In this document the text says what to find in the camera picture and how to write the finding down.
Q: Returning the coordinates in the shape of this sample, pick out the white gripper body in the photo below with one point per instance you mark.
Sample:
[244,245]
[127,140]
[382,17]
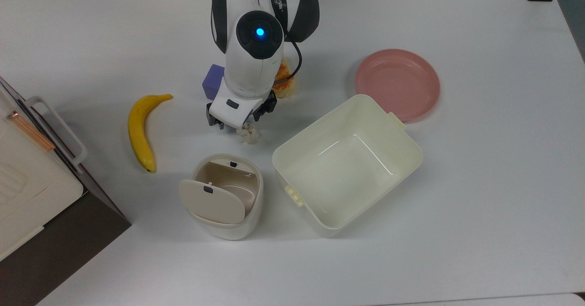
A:
[233,109]

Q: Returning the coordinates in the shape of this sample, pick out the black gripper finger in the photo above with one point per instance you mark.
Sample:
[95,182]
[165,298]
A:
[266,107]
[214,119]

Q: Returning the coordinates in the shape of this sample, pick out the white paper ball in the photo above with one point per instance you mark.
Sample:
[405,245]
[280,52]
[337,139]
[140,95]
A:
[249,134]

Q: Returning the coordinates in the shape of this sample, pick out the small white flip-lid trash can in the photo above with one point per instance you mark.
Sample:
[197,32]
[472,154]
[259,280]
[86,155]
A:
[219,201]

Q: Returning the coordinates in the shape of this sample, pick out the orange glazed bread loaf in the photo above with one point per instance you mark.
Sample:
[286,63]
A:
[288,86]

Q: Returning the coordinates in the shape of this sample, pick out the purple cube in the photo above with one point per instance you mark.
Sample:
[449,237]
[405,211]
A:
[212,84]

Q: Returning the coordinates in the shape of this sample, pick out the yellow banana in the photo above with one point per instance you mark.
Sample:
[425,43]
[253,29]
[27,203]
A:
[138,132]

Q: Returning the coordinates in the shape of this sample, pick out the cream square storage box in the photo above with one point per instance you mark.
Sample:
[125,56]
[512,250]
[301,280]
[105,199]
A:
[347,169]

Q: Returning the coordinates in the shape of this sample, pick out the pink round plate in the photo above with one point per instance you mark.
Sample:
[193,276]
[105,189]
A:
[397,84]

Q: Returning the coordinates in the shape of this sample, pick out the cream toy fridge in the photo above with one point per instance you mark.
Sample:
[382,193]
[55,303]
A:
[27,187]

